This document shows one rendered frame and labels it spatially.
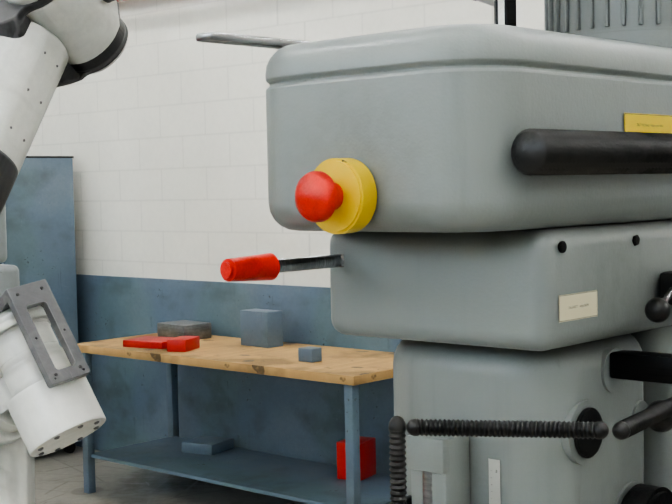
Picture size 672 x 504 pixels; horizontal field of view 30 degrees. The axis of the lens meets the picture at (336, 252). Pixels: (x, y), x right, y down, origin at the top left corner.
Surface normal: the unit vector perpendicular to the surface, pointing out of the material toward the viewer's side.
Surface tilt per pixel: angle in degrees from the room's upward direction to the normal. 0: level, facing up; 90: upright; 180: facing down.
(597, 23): 90
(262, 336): 90
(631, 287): 90
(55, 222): 90
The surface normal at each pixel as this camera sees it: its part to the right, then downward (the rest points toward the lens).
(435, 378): -0.67, 0.05
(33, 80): 0.88, 0.04
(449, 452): 0.74, 0.02
